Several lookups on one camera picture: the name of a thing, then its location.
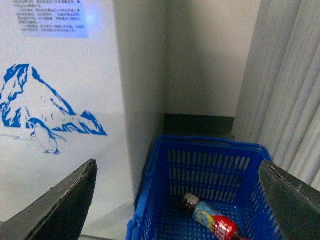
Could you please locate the blue plastic shopping basket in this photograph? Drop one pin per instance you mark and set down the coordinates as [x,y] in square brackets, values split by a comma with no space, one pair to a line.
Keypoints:
[222,172]

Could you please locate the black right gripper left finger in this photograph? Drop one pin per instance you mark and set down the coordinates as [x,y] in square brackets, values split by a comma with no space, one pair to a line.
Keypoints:
[59,214]

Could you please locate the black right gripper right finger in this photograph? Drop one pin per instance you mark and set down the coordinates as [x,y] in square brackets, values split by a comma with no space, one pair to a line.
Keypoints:
[295,204]

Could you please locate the white chest freezer blue rim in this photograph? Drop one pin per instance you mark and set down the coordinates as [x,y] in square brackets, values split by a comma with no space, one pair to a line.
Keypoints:
[64,101]

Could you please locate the grey instruction sticker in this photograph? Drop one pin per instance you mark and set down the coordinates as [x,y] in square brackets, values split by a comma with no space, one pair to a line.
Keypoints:
[51,18]

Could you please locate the tea drink bottle red label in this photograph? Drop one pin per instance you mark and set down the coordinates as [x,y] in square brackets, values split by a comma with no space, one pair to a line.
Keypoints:
[222,227]

